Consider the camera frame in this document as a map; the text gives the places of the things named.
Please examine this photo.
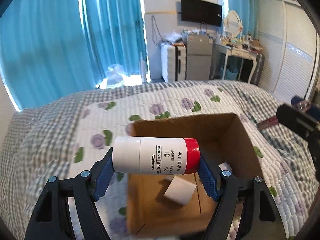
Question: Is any small white box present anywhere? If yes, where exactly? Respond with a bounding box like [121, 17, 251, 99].
[164, 176, 197, 206]

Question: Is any white bottle red cap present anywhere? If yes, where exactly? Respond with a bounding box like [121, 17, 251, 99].
[112, 137, 200, 175]

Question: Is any red patterned box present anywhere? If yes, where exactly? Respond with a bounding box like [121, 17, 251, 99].
[258, 116, 279, 131]

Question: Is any white louvered wardrobe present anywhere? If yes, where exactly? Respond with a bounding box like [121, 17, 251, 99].
[258, 0, 319, 103]

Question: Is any white dressing table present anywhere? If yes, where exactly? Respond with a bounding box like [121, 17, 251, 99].
[210, 43, 265, 86]

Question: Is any floral quilted bedspread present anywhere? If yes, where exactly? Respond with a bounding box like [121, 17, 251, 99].
[1, 80, 319, 239]

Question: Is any brown cardboard box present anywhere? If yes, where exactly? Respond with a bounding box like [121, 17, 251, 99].
[126, 113, 263, 238]

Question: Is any oval vanity mirror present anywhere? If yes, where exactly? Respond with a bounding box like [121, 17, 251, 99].
[223, 10, 243, 38]

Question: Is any silver mini fridge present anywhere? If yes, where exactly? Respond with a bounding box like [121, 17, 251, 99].
[185, 34, 213, 81]

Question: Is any right blue curtain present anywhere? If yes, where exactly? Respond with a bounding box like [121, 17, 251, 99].
[228, 0, 259, 38]

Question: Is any blue curtain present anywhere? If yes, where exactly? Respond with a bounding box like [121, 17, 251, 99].
[79, 0, 146, 82]
[1, 0, 103, 109]
[228, 0, 259, 38]

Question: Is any white suitcase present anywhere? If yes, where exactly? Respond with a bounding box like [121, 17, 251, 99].
[161, 43, 186, 82]

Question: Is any plastic bag on suitcase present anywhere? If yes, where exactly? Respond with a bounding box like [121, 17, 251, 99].
[164, 30, 183, 43]

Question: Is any clear plastic bag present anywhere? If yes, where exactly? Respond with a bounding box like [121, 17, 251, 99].
[106, 64, 126, 88]

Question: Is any left blue curtain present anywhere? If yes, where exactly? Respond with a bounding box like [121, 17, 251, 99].
[1, 0, 103, 109]

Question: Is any middle blue curtain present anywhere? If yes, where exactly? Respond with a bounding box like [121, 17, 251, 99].
[79, 0, 146, 82]

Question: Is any black wall television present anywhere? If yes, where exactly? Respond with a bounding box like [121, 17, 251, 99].
[181, 0, 222, 27]

